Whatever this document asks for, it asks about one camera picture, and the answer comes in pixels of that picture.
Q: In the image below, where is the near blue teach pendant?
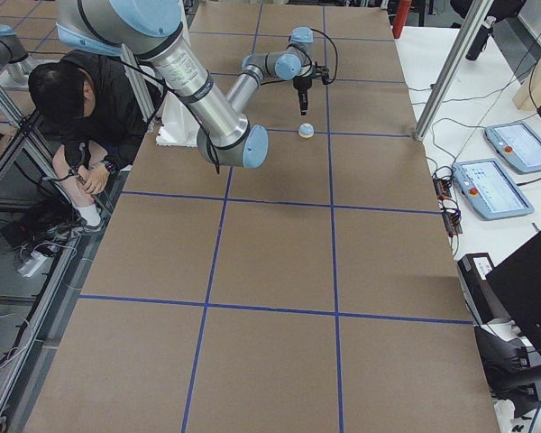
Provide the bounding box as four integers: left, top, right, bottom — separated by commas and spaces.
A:
453, 159, 535, 220

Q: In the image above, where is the black bottle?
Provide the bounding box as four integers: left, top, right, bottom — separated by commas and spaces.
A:
465, 15, 496, 61

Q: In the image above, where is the blue teach pendant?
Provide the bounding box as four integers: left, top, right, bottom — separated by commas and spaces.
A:
453, 159, 535, 220
484, 121, 541, 173

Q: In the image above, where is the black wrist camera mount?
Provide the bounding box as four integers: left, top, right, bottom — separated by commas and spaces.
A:
311, 64, 332, 86

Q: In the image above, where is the black desktop box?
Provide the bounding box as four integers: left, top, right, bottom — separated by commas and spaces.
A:
457, 253, 506, 324

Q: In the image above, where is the person in black jacket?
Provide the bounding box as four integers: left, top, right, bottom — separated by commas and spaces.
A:
28, 51, 148, 234

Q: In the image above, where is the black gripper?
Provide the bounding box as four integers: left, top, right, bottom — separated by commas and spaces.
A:
292, 76, 313, 115

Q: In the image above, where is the white power strip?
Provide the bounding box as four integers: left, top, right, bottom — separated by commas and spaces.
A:
17, 251, 47, 278

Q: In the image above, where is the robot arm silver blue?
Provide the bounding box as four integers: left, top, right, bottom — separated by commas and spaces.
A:
57, 0, 314, 169

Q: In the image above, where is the aluminium frame post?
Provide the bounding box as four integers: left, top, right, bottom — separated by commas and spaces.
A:
413, 0, 493, 142

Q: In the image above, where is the blue cream call bell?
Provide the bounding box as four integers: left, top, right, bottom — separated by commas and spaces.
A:
298, 123, 315, 139

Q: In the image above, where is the red cylinder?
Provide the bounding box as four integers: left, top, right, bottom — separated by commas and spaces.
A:
392, 0, 412, 39

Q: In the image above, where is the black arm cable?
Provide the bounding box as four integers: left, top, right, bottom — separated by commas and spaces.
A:
308, 27, 340, 85

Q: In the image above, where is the far blue teach pendant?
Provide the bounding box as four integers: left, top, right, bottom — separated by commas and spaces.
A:
484, 121, 541, 173

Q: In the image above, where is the black laptop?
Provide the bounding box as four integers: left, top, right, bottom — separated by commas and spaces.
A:
486, 230, 541, 355

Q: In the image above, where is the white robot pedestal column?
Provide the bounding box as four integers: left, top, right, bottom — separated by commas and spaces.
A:
156, 91, 199, 148

